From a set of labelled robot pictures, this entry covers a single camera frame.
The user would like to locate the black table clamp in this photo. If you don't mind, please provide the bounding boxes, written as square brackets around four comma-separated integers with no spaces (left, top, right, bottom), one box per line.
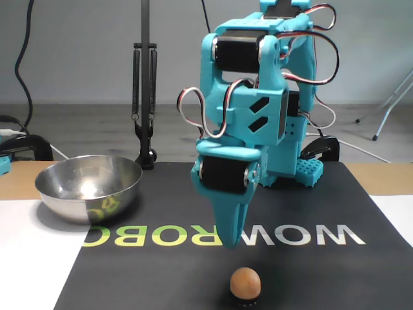
[301,136,340,161]

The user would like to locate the teal gripper with motor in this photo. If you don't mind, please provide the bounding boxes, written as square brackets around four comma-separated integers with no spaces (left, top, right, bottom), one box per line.
[190,138,263,249]

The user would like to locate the black mat with WOWROBO print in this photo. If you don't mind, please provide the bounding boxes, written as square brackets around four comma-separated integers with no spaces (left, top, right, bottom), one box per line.
[53,161,413,310]

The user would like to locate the black clamp, right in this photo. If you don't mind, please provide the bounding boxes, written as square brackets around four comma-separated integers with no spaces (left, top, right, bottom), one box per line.
[131,0,159,171]

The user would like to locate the red white black wrist wire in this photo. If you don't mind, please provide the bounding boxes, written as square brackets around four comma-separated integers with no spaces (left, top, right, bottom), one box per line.
[276,3,340,87]

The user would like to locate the white paper sheet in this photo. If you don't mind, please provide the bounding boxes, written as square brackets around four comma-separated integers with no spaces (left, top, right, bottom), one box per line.
[0,198,94,310]
[367,194,413,249]

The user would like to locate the thick dark hanging cable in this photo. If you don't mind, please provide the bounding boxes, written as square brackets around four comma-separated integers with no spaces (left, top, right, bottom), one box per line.
[13,0,35,136]

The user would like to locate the metal bowl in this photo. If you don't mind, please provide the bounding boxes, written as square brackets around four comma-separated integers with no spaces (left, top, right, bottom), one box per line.
[34,154,143,226]

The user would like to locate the white metal stand legs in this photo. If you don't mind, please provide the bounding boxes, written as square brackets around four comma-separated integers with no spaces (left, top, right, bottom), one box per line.
[354,67,413,141]

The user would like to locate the thin black hanging cable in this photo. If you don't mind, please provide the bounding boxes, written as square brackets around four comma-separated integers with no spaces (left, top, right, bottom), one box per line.
[201,0,212,34]

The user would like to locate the red white black shoulder wire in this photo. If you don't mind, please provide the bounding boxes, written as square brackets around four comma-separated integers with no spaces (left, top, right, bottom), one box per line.
[298,93,337,130]

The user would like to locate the red white black gripper wire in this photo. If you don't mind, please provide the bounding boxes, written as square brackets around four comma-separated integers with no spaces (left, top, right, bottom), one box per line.
[176,79,256,138]

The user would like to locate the tan ball with black base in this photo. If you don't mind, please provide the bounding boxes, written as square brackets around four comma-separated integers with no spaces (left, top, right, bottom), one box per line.
[229,266,262,307]

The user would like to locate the white cable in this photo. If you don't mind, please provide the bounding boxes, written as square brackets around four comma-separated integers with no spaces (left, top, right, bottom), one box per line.
[338,138,391,164]

